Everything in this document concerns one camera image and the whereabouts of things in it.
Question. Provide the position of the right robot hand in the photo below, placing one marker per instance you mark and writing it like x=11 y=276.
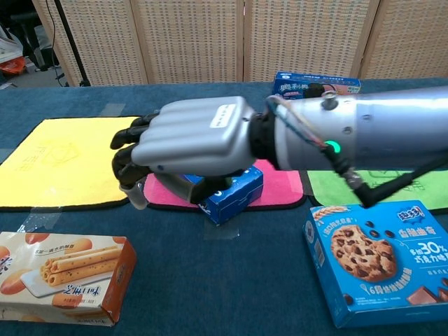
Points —
x=196 y=133

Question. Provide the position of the dark blue Oreo box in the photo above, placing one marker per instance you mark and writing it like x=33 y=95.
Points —
x=238 y=196

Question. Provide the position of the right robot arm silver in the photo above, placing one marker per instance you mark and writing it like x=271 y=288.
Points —
x=385 y=129

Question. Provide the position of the blue and pink Oreo box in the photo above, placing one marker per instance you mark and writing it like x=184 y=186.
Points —
x=290 y=89

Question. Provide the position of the orange egg roll box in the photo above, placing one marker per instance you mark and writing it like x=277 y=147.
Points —
x=70 y=273

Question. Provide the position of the blue chocolate chip cookie box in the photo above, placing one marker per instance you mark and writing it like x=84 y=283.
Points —
x=367 y=252

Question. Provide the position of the clear tape strip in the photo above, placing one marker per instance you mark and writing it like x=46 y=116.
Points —
x=45 y=218
x=112 y=109
x=222 y=232
x=4 y=155

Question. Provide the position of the wooden folding screen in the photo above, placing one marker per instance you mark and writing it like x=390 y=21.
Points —
x=189 y=38

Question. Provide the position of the pink cloth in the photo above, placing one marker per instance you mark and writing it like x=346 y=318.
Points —
x=280 y=189

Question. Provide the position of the green cloth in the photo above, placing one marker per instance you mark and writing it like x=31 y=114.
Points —
x=329 y=189

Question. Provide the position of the blue felt table cover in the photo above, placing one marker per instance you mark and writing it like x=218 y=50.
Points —
x=210 y=280

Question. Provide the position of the yellow cloth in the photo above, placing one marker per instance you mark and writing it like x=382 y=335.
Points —
x=52 y=168

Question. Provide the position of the black tripod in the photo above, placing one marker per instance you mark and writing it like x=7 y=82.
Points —
x=70 y=38

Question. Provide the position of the orange plastic bag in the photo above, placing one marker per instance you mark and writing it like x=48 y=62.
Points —
x=12 y=66

